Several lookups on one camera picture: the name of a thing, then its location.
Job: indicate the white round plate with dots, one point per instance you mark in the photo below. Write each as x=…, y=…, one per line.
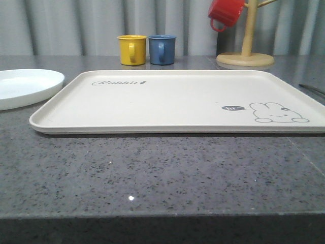
x=22, y=87

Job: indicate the silver metal fork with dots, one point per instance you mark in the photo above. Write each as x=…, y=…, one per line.
x=316, y=90

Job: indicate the cream rabbit serving tray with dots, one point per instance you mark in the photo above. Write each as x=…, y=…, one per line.
x=178, y=101

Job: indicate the blue enamel mug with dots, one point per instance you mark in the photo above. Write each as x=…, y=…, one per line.
x=162, y=49

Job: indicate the yellow enamel mug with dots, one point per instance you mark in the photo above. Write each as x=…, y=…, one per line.
x=132, y=49

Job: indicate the wooden mug tree stand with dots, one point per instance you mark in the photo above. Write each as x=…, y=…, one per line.
x=246, y=57

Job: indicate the red enamel mug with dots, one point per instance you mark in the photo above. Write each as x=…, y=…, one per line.
x=226, y=12

